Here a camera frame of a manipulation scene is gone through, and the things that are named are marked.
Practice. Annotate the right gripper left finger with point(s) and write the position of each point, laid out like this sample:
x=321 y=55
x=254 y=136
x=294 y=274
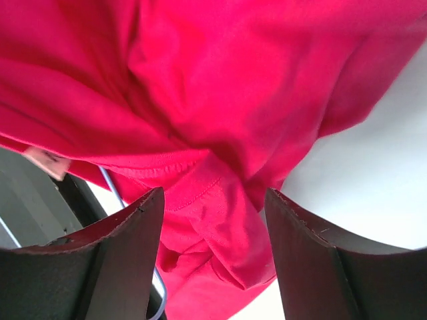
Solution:
x=103 y=271

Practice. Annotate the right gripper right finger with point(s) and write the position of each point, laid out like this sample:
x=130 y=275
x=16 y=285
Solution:
x=327 y=272

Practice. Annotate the thin blue hanger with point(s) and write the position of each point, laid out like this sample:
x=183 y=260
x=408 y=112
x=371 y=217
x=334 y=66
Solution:
x=159 y=285

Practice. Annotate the pink t shirt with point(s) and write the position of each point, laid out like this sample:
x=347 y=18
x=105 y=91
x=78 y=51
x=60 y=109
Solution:
x=215 y=101

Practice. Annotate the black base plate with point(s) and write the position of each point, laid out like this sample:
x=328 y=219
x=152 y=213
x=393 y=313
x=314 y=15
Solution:
x=75 y=205

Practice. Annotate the aluminium frame rail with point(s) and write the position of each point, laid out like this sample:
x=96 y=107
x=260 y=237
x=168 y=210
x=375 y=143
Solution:
x=33 y=212

